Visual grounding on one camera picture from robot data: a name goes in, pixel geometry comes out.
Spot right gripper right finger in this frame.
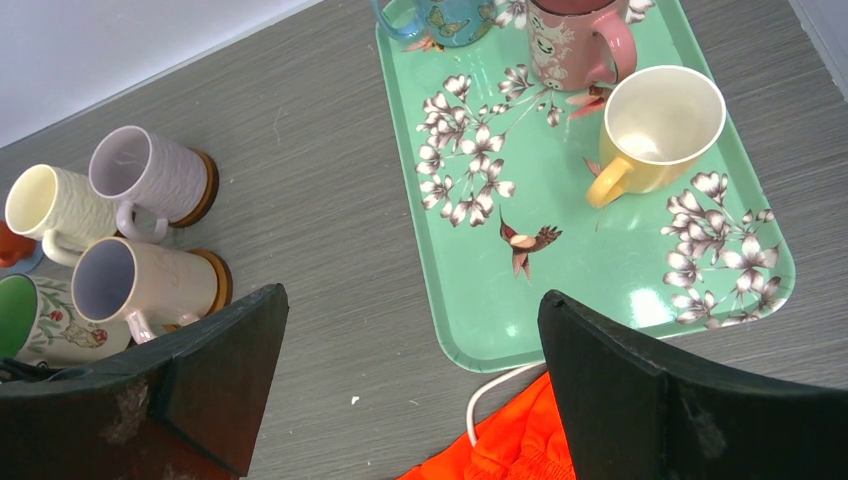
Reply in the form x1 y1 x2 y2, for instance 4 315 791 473
538 290 847 479

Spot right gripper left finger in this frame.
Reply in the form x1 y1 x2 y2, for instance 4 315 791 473
1 283 289 479

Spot brown wooden coaster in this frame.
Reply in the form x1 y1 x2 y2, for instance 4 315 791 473
163 248 233 333
169 148 220 228

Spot pink mug purple inside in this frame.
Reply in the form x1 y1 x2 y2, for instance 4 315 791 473
71 237 186 344

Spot green inside mug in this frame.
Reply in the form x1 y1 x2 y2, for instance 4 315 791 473
1 274 132 369

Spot lilac ceramic mug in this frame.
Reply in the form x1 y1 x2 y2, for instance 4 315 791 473
88 125 193 244

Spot small tan cup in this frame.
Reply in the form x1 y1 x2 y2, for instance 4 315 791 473
1 220 38 268

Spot cream white mug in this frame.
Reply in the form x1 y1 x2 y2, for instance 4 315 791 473
4 164 118 268

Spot blue round coaster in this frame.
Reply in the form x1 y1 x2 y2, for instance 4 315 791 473
0 248 43 277

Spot orange cloth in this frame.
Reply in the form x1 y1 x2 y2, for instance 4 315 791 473
402 373 577 480

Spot green floral tray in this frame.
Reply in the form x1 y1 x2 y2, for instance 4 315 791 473
375 1 796 372

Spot pink floral mug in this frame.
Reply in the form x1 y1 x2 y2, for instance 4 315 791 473
527 0 637 91

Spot blue mug yellow inside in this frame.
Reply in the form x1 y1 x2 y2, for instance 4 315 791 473
370 0 497 48

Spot white cord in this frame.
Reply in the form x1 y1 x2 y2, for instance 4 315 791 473
465 362 550 448

